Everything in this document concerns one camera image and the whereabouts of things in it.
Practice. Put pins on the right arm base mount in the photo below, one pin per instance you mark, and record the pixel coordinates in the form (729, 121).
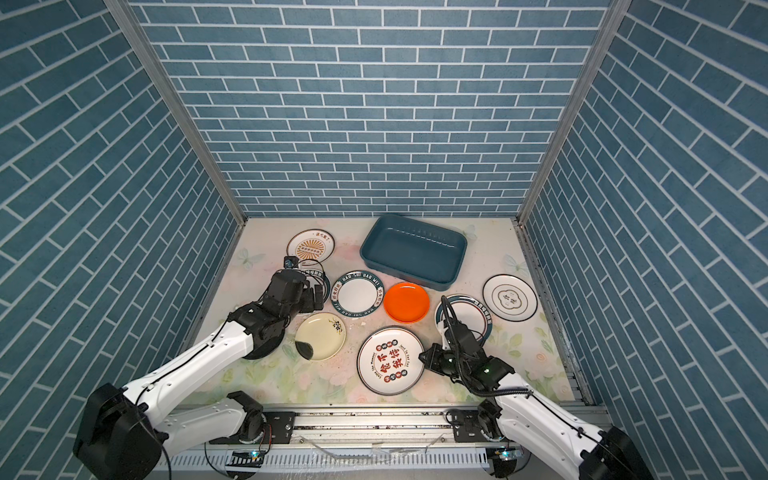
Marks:
(467, 427)

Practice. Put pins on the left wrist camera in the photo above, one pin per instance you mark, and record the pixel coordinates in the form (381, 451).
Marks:
(291, 262)

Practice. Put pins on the black round plate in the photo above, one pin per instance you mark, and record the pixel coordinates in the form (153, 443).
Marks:
(264, 347)

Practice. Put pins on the white plate orange sunburst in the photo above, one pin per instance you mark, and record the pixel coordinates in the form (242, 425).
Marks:
(312, 244)

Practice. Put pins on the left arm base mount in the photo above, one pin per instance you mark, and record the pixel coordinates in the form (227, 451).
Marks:
(276, 428)

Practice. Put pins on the orange plastic plate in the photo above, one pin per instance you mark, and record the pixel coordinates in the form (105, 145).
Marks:
(406, 303)

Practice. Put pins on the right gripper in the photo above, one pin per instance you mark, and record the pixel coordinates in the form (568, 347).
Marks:
(432, 362)

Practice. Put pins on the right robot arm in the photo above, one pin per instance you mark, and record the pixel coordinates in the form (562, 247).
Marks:
(512, 409)

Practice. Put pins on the teal plastic bin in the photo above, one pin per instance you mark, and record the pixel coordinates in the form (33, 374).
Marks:
(416, 251)

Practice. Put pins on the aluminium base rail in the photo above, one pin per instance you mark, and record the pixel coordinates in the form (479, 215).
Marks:
(355, 428)

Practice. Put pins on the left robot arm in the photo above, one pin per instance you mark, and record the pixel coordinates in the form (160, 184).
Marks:
(125, 431)

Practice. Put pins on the white plate red characters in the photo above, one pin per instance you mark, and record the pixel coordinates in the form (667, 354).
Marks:
(388, 361)

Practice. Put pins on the white plate black rings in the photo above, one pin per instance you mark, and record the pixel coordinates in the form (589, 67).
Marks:
(510, 297)

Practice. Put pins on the cream plate black mark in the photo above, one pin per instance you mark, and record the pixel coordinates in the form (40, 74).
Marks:
(320, 337)

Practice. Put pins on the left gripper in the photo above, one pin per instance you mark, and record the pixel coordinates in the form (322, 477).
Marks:
(310, 304)

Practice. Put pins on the green rim lettered plate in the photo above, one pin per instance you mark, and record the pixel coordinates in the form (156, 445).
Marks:
(357, 294)

